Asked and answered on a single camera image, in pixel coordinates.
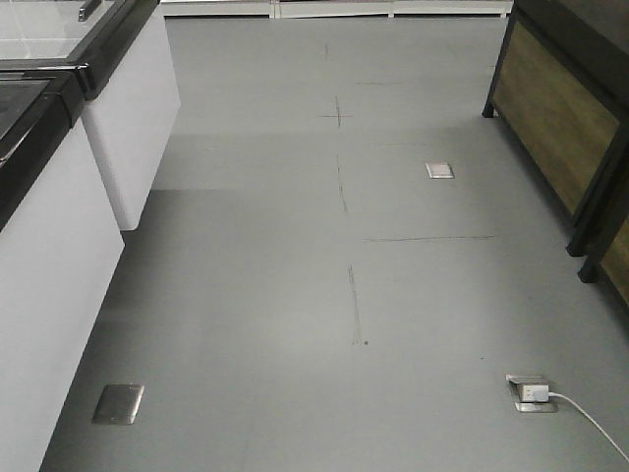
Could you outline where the white chest freezer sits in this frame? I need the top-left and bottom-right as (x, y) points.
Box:
(1, 73), (124, 471)
(1, 1), (181, 231)

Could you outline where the closed floor outlet plate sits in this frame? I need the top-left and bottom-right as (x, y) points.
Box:
(91, 383), (144, 426)

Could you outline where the white power adapter plug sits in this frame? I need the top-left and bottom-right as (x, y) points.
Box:
(517, 383), (549, 403)

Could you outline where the white power cable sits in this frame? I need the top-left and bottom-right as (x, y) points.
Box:
(546, 391), (629, 466)

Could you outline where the white chest freezer near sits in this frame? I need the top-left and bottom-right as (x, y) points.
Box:
(1, 73), (124, 471)

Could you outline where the open floor outlet box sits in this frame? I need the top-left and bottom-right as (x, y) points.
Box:
(505, 374), (558, 413)

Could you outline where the white chest freezer far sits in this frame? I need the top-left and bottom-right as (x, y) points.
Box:
(1, 1), (181, 231)

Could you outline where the black wooden display stand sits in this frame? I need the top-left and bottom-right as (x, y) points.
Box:
(482, 0), (629, 258)

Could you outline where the silver floor socket cover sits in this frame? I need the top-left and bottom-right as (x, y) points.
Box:
(425, 162), (455, 180)

